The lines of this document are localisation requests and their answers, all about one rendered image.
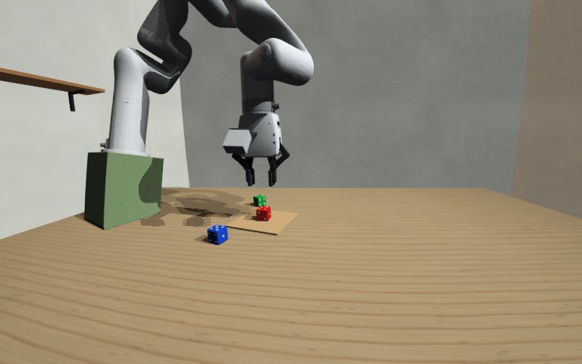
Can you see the blue die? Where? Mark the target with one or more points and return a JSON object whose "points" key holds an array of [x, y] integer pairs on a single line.
{"points": [[217, 234]]}

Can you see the green die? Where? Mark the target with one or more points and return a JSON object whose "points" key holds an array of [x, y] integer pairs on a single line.
{"points": [[259, 200]]}

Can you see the tan flat mat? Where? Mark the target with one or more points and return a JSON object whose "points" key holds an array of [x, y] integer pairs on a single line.
{"points": [[278, 221]]}

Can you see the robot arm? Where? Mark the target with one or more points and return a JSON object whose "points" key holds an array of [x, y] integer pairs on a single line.
{"points": [[135, 72]]}

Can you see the red die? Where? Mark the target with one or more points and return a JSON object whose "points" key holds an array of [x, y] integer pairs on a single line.
{"points": [[263, 213]]}

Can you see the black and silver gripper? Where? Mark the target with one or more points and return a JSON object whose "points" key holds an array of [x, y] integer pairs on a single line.
{"points": [[266, 144]]}

